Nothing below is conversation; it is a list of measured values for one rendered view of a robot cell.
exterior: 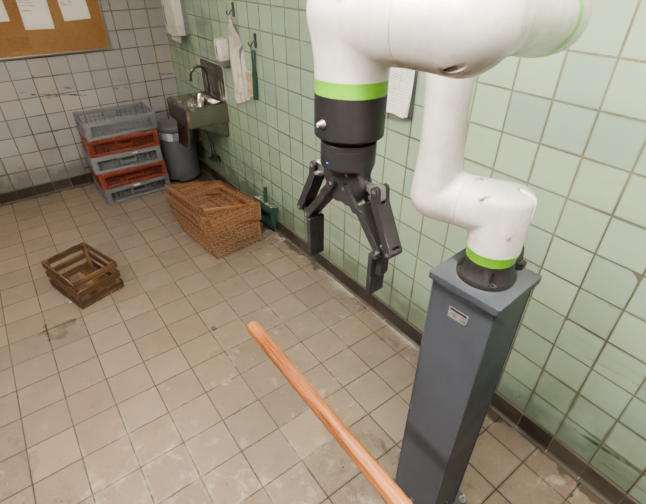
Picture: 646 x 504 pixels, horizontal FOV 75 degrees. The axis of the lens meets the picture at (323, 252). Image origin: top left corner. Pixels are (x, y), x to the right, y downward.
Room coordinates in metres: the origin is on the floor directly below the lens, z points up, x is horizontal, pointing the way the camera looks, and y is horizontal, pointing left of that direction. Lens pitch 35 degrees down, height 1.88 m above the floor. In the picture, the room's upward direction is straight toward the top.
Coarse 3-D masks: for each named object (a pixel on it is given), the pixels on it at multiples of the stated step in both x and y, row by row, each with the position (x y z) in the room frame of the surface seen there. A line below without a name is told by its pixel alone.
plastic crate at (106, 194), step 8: (152, 168) 4.07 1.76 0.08; (144, 176) 4.01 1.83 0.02; (160, 176) 3.74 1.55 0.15; (168, 176) 3.79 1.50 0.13; (96, 184) 3.67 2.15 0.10; (112, 184) 3.82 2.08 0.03; (136, 184) 3.59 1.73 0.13; (144, 184) 3.64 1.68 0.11; (152, 184) 3.69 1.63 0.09; (160, 184) 3.83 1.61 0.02; (104, 192) 3.43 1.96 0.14; (112, 192) 3.46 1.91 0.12; (120, 192) 3.67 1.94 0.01; (128, 192) 3.67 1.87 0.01; (136, 192) 3.67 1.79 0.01; (144, 192) 3.64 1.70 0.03; (152, 192) 3.67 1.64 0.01; (112, 200) 3.45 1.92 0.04; (120, 200) 3.49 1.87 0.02
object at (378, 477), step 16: (256, 336) 0.65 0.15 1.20; (272, 352) 0.60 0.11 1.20; (288, 368) 0.56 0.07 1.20; (304, 384) 0.52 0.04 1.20; (304, 400) 0.50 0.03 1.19; (320, 400) 0.49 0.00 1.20; (320, 416) 0.46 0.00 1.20; (336, 416) 0.45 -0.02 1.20; (336, 432) 0.42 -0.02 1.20; (352, 432) 0.43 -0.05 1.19; (352, 448) 0.39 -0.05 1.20; (368, 464) 0.37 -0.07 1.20; (384, 480) 0.34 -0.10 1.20; (384, 496) 0.32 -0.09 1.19; (400, 496) 0.32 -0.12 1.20
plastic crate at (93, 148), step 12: (144, 132) 3.69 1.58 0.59; (156, 132) 3.75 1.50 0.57; (84, 144) 3.57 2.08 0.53; (96, 144) 3.74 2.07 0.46; (108, 144) 3.73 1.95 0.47; (120, 144) 3.57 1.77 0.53; (132, 144) 3.63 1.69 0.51; (144, 144) 3.74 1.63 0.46; (156, 144) 3.73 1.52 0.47; (96, 156) 3.46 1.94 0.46
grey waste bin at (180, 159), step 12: (168, 120) 4.15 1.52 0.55; (168, 132) 3.90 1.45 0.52; (192, 132) 4.07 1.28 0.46; (168, 144) 3.91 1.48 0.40; (180, 144) 3.93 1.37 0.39; (192, 144) 4.03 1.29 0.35; (168, 156) 3.92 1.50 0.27; (180, 156) 3.92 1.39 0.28; (192, 156) 4.00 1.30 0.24; (168, 168) 3.93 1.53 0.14; (180, 168) 3.91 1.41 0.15; (192, 168) 3.98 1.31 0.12; (180, 180) 3.91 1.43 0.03; (192, 180) 3.95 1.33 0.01
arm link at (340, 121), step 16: (320, 96) 0.52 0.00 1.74; (384, 96) 0.53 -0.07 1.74; (320, 112) 0.52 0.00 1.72; (336, 112) 0.51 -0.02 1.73; (352, 112) 0.50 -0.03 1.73; (368, 112) 0.51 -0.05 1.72; (384, 112) 0.53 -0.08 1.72; (320, 128) 0.52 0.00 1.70; (336, 128) 0.51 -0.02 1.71; (352, 128) 0.50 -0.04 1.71; (368, 128) 0.51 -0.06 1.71; (384, 128) 0.54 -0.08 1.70; (336, 144) 0.52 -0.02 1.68; (352, 144) 0.50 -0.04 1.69
